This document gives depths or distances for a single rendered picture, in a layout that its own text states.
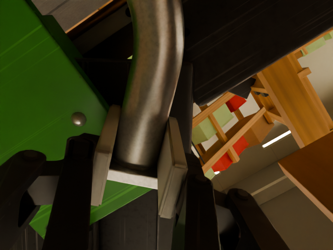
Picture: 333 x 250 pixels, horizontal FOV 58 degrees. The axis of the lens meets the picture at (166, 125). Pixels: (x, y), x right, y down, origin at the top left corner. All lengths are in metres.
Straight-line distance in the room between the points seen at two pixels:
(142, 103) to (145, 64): 0.02
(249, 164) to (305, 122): 8.66
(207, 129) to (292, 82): 2.56
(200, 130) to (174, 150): 3.31
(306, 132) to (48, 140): 0.90
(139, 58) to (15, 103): 0.11
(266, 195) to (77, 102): 7.63
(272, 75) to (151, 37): 0.85
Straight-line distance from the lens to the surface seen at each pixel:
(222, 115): 3.77
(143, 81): 0.17
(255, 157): 9.65
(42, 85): 0.23
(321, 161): 0.71
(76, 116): 0.23
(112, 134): 0.15
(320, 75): 9.85
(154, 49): 0.17
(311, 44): 9.21
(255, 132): 4.21
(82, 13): 0.90
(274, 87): 1.01
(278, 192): 7.84
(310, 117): 1.05
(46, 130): 0.24
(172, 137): 0.17
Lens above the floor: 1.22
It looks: 4 degrees up
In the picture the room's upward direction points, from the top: 148 degrees clockwise
